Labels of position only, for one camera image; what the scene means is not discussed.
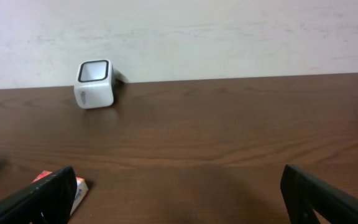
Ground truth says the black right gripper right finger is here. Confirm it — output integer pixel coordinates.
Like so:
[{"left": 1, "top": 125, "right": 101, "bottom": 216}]
[{"left": 280, "top": 164, "right": 358, "bottom": 224}]

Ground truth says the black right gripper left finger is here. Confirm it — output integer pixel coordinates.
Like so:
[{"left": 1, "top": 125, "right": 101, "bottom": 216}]
[{"left": 0, "top": 166, "right": 77, "bottom": 224}]

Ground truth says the orange Kleenex tissue pack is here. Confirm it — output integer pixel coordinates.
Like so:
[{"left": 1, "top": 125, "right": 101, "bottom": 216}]
[{"left": 33, "top": 170, "right": 88, "bottom": 215}]

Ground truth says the white barcode scanner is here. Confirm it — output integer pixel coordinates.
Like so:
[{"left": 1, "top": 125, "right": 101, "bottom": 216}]
[{"left": 74, "top": 59, "right": 127, "bottom": 110}]

